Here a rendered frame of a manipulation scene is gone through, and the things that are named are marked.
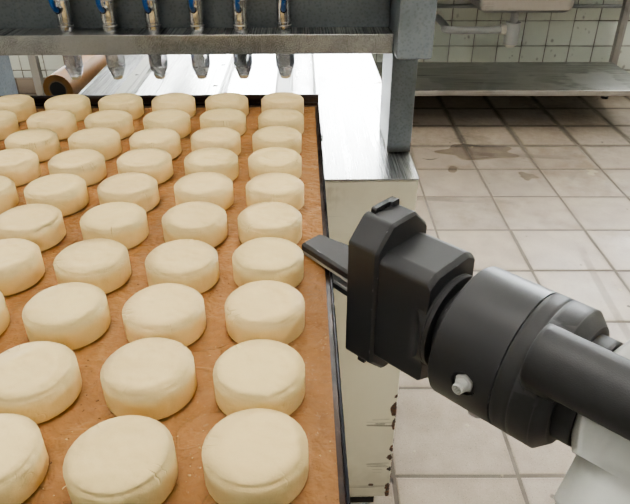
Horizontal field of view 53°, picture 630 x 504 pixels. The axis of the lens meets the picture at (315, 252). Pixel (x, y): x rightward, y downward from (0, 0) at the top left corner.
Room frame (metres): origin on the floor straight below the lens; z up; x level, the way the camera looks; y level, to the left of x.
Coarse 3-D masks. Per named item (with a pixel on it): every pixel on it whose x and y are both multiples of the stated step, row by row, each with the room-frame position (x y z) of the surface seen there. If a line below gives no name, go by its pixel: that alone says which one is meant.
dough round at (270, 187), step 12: (252, 180) 0.49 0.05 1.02; (264, 180) 0.49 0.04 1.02; (276, 180) 0.49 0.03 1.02; (288, 180) 0.49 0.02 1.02; (300, 180) 0.49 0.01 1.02; (252, 192) 0.47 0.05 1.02; (264, 192) 0.47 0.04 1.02; (276, 192) 0.47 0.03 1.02; (288, 192) 0.47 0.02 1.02; (300, 192) 0.47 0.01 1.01; (252, 204) 0.47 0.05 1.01; (300, 204) 0.47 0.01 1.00
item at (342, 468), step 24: (0, 96) 0.75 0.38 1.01; (48, 96) 0.75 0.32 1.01; (96, 96) 0.75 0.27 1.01; (144, 96) 0.75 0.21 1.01; (312, 96) 0.75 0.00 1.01; (336, 336) 0.30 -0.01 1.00; (336, 360) 0.28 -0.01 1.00; (336, 384) 0.26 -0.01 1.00; (336, 408) 0.25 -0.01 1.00; (336, 432) 0.23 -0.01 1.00
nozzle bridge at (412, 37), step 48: (0, 0) 0.95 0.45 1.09; (336, 0) 0.96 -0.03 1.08; (384, 0) 0.96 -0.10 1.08; (432, 0) 0.88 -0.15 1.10; (0, 48) 0.90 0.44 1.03; (48, 48) 0.90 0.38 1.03; (96, 48) 0.90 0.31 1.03; (144, 48) 0.91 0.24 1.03; (192, 48) 0.91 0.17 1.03; (240, 48) 0.91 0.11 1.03; (288, 48) 0.91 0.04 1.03; (336, 48) 0.91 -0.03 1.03; (384, 48) 0.91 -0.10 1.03; (432, 48) 0.88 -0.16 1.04; (384, 96) 1.05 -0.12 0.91
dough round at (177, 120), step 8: (152, 112) 0.67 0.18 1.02; (160, 112) 0.67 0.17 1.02; (168, 112) 0.67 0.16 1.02; (176, 112) 0.67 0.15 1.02; (184, 112) 0.67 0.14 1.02; (144, 120) 0.65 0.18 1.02; (152, 120) 0.64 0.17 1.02; (160, 120) 0.64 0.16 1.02; (168, 120) 0.64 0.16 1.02; (176, 120) 0.64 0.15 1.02; (184, 120) 0.65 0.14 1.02; (144, 128) 0.64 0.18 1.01; (168, 128) 0.63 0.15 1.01; (176, 128) 0.63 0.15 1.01; (184, 128) 0.64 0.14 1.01; (184, 136) 0.64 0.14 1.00
